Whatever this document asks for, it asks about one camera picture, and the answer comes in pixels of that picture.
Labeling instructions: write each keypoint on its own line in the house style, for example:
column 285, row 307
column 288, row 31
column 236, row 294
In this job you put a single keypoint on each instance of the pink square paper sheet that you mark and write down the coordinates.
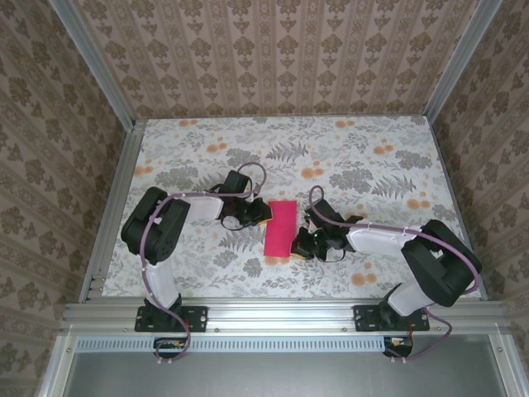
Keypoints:
column 281, row 231

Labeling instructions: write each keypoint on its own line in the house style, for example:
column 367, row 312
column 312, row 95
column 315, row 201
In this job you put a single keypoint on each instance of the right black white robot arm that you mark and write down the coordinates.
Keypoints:
column 438, row 277

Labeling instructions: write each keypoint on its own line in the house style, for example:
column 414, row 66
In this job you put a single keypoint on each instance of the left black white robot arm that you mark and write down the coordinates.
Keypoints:
column 157, row 244

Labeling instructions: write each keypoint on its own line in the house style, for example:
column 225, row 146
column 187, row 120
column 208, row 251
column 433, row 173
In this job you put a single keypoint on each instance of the grey metal sheet panel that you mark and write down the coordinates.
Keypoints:
column 289, row 376

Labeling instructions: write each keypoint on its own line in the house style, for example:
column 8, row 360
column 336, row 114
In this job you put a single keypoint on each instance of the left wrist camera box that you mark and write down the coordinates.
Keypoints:
column 254, row 197

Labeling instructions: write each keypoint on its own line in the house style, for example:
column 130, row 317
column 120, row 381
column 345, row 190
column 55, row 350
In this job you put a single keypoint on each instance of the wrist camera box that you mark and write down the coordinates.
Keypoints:
column 314, row 227
column 254, row 197

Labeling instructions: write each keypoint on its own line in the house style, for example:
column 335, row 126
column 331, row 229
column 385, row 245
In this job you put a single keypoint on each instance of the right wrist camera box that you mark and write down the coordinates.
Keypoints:
column 314, row 227

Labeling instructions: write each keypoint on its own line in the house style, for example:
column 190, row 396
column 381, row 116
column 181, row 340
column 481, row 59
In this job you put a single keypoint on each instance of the aluminium front frame rail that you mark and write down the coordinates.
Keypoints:
column 281, row 316

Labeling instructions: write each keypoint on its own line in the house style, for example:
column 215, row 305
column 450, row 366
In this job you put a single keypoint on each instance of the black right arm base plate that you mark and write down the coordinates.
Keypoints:
column 365, row 318

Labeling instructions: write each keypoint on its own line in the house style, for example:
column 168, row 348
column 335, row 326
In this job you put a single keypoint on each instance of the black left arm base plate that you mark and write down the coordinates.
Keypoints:
column 198, row 318

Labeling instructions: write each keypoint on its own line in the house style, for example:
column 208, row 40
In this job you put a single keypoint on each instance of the aluminium side frame rail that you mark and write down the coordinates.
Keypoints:
column 113, row 207

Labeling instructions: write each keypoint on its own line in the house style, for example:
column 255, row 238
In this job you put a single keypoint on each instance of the aluminium frame post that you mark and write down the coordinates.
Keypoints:
column 98, row 62
column 458, row 62

